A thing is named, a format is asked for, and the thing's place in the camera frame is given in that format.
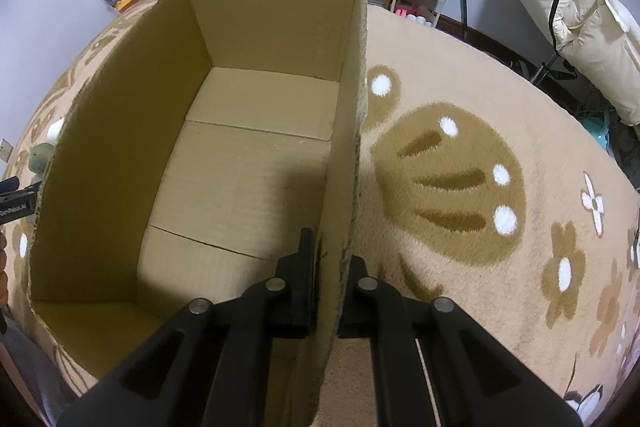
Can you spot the brown cardboard box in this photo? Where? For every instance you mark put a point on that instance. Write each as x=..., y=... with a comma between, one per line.
x=199, y=147

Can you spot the beige patterned round rug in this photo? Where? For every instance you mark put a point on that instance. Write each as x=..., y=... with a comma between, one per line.
x=472, y=185

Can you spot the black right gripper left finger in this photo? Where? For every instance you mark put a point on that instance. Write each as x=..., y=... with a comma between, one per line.
x=209, y=364

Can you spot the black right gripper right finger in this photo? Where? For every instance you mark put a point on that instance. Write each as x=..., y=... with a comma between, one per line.
x=433, y=365

